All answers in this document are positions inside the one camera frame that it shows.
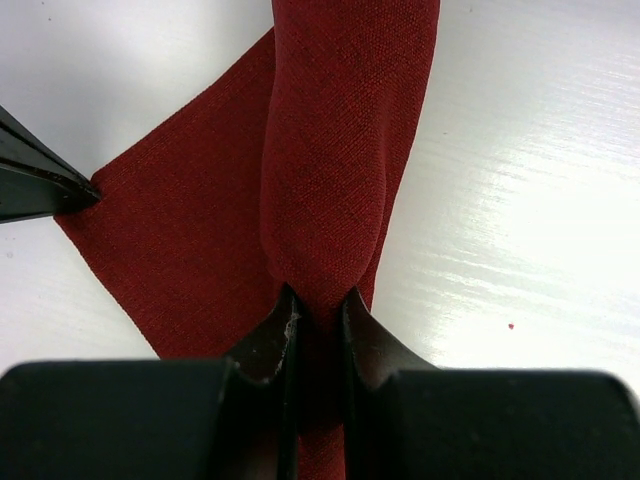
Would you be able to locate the red cloth napkin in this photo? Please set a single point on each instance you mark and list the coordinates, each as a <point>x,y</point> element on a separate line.
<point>283,172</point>

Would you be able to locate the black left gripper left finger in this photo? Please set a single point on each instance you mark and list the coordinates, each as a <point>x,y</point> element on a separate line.
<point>260,411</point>

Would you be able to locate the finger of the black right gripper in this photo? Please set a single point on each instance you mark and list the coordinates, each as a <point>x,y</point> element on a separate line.
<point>35,181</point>

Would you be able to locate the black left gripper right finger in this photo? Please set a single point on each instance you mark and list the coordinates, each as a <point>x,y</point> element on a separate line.
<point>375,366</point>

